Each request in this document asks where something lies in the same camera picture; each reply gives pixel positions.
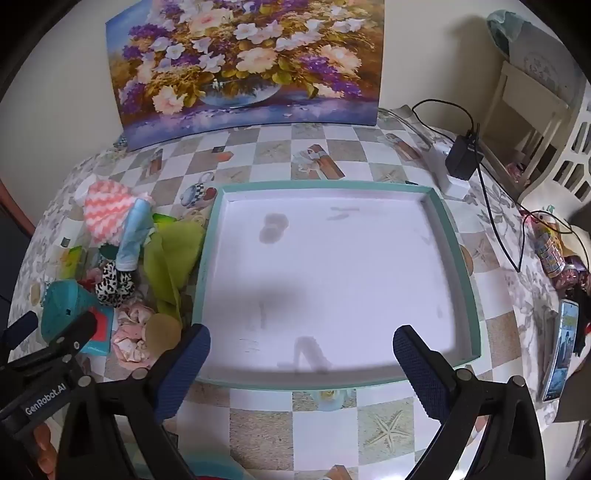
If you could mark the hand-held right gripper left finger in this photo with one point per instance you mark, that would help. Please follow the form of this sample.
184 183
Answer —
184 364

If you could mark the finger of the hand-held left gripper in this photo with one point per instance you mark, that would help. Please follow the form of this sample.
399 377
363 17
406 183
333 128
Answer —
18 327
69 337

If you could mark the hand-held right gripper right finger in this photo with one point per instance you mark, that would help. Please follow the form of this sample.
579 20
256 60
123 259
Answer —
420 369

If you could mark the pink scrunchie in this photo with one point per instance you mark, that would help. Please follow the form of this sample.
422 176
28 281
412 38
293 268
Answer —
134 316
129 348

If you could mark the yellow-green cloth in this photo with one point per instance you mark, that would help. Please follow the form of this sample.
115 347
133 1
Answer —
168 258

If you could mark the light blue face mask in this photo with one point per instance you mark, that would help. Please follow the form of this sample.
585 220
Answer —
134 230

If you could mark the teal-rimmed white tray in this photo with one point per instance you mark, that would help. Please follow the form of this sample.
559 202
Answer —
332 277

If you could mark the pink white striped cloth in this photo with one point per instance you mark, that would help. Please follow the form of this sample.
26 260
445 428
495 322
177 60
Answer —
108 207

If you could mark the person's left hand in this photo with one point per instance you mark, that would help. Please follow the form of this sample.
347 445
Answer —
44 450

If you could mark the teal box with red toy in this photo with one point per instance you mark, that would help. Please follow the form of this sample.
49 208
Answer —
62 309

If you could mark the leopard print scrunchie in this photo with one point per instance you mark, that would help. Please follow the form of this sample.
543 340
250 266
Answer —
111 284

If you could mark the checkered printed tablecloth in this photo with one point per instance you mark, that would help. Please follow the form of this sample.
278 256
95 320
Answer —
258 429

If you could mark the smartphone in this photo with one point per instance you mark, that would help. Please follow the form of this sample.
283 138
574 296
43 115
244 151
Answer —
561 346

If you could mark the pink snack jar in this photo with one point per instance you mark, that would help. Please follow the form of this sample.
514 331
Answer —
570 277

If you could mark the white power strip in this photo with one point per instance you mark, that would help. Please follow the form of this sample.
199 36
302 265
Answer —
450 184

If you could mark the black power adapter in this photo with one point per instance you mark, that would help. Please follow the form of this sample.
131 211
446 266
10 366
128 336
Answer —
464 154

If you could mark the white lattice chair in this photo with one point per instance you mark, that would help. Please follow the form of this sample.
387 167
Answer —
572 152

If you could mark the white wooden stool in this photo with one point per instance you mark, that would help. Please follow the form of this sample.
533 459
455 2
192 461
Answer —
512 92

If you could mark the floral painting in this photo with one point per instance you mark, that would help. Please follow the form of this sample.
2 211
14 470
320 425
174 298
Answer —
240 60

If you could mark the pale floral cushion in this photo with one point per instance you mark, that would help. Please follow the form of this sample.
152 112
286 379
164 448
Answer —
545 60

